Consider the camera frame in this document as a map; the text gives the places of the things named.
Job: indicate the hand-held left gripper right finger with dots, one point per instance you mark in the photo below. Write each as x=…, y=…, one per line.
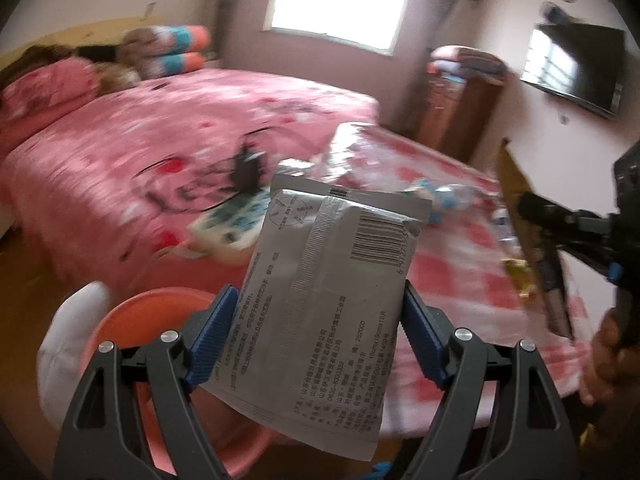
x=422, y=335

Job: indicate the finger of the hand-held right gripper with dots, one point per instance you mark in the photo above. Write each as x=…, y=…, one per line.
x=575, y=230

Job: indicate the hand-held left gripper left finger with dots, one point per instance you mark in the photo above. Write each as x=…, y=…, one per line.
x=215, y=330

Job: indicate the pink plastic basin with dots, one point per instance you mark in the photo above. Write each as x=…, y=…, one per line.
x=140, y=320

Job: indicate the gold and black packet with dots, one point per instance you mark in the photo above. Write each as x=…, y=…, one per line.
x=510, y=180

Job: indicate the grey wipes packet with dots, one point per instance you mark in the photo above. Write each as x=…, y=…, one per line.
x=320, y=310

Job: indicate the person's right hand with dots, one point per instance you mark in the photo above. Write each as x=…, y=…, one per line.
x=607, y=365

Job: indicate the teal cartoon packet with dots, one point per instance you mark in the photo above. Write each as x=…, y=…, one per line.
x=230, y=220

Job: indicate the white plastic bag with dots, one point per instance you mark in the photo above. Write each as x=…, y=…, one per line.
x=65, y=345

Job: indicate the black charger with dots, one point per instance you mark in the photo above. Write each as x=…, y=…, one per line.
x=247, y=170

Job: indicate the brown wooden cabinet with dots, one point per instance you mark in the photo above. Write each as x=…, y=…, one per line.
x=450, y=110

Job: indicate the folded blankets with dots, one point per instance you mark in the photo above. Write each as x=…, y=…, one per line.
x=465, y=62

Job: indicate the grey curtain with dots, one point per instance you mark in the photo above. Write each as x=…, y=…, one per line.
x=452, y=0

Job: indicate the brown plush toy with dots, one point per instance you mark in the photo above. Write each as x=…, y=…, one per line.
x=117, y=77

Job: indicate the rolled cartoon quilt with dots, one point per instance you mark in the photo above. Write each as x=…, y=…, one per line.
x=170, y=50

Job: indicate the pink pillow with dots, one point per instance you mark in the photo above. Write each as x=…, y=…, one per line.
x=50, y=85

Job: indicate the window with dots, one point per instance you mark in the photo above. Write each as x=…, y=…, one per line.
x=340, y=5

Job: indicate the wall television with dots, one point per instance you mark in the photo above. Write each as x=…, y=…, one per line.
x=575, y=70

